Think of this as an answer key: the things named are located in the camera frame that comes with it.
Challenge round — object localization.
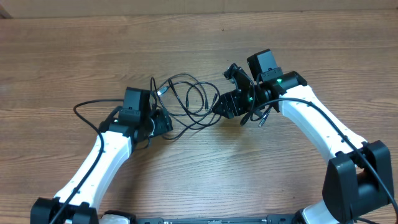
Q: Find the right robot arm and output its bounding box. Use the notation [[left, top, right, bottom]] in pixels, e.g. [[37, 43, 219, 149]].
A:
[[213, 49, 397, 223]]

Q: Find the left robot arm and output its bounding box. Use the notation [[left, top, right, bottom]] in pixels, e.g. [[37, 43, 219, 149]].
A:
[[30, 87, 173, 224]]

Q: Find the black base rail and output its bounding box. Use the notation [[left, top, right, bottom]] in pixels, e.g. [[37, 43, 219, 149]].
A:
[[99, 210, 355, 224]]

